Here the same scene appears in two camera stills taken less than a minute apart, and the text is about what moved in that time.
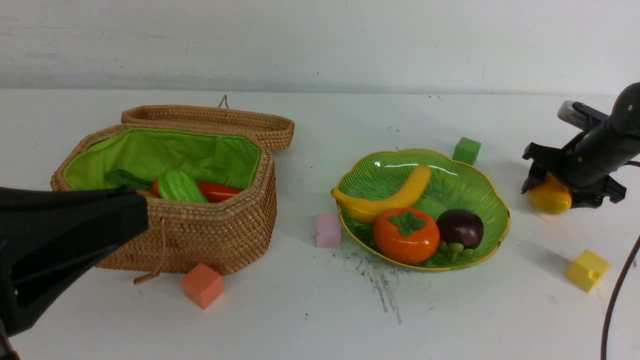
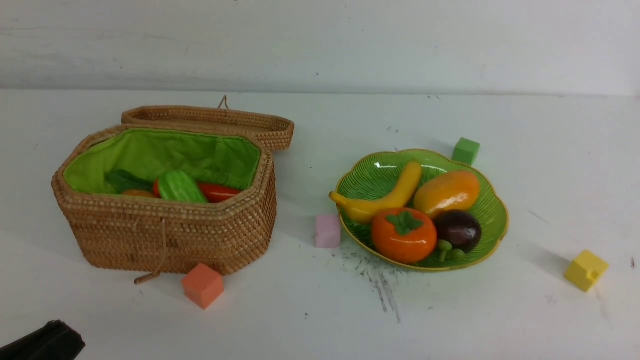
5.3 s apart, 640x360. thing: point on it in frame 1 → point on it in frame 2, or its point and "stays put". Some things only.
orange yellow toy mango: [550, 197] → [447, 190]
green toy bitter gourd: [178, 185] stays put
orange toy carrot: [214, 192] stays put
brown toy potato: [147, 193] stays put
